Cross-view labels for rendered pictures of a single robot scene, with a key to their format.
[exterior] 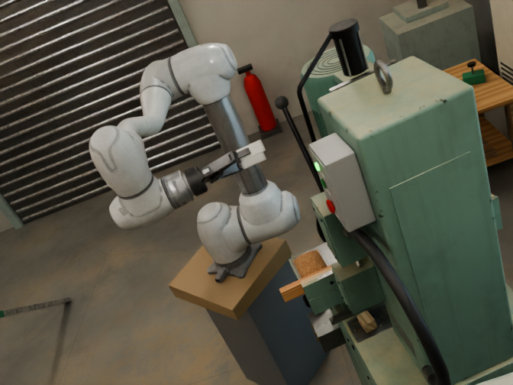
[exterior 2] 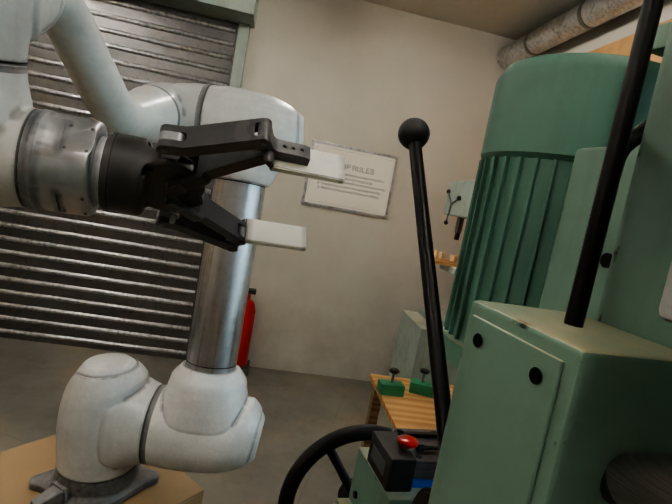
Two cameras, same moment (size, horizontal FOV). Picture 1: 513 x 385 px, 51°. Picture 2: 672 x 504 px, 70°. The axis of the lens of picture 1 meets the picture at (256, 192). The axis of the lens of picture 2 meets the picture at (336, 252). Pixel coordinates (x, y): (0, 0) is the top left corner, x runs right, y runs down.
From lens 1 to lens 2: 0.99 m
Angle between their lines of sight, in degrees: 28
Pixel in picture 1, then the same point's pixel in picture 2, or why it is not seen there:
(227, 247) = (96, 448)
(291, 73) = (288, 322)
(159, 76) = (179, 89)
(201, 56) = (261, 100)
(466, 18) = not seen: hidden behind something
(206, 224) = (87, 382)
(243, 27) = (268, 252)
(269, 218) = (205, 429)
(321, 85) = (579, 70)
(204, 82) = not seen: hidden behind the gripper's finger
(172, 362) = not seen: outside the picture
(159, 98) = (157, 102)
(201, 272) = (18, 477)
